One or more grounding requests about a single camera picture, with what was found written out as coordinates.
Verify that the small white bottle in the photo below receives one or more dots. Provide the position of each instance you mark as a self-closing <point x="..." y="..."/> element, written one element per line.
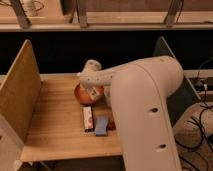
<point x="95" y="93"/>

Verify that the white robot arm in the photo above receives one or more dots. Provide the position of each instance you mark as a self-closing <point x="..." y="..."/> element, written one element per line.
<point x="138" y="98"/>

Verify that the orange ceramic bowl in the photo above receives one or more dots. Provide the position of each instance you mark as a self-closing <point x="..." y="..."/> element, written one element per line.
<point x="82" y="96"/>

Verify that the white red box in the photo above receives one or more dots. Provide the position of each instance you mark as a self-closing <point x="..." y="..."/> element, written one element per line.
<point x="88" y="119"/>

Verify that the blue sponge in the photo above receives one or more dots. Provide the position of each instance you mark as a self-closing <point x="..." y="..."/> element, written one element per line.
<point x="101" y="125"/>

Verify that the dark red oval object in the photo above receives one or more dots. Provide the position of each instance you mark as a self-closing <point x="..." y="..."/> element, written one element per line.
<point x="111" y="125"/>

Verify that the right dark side panel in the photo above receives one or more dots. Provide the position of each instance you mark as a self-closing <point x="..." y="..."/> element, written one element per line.
<point x="185" y="101"/>

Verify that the left wooden side panel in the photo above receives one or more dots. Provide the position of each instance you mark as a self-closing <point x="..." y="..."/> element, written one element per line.
<point x="19" y="92"/>

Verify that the white container on shelf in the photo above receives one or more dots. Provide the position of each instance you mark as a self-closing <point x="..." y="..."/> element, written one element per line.
<point x="30" y="8"/>

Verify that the wooden shelf frame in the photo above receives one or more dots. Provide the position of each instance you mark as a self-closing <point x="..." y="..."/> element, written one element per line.
<point x="107" y="15"/>

